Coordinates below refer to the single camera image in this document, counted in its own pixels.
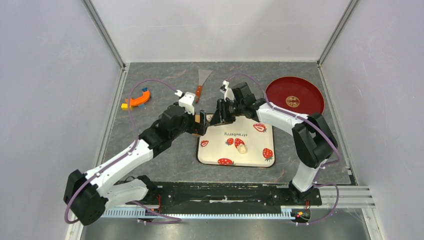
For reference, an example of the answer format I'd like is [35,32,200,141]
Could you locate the white strawberry print tray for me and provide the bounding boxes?
[197,116,276,168]

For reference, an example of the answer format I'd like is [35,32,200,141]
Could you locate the orange curved toy block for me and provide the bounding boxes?
[125,89,151,107]

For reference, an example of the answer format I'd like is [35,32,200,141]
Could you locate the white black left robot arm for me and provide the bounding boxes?
[63,104,210,226]

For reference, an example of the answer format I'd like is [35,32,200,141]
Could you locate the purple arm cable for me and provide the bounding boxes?
[63,78,184,226]
[225,72,342,227]

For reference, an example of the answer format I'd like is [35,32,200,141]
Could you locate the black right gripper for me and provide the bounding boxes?
[210,99,245,127]

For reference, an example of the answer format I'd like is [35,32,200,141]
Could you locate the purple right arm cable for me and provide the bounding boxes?
[225,72,342,227]

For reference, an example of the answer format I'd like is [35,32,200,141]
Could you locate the beige dough piece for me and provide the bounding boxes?
[236,144,248,155]

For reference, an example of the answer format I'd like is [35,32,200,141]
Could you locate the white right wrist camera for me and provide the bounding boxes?
[219,80,235,102]

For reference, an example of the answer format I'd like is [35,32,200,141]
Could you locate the wooden dough roller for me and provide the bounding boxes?
[192,114,203,136]

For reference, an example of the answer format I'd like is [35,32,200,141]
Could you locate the metal scraper with wooden handle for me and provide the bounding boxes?
[195,69,212,104]

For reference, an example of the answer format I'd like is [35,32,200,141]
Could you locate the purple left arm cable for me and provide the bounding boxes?
[63,78,184,226]

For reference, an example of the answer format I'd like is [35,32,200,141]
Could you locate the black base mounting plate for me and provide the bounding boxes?
[139,181,322,214]

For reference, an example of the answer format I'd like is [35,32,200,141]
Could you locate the yellow toy block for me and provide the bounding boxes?
[120,103,129,110]

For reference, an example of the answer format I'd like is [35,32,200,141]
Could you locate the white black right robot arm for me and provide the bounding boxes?
[210,81,341,204]

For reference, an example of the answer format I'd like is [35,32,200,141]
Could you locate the light blue slotted cable duct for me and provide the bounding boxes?
[101,206,295,220]

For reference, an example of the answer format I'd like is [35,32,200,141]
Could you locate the dark red round plate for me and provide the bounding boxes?
[265,76,325,115]

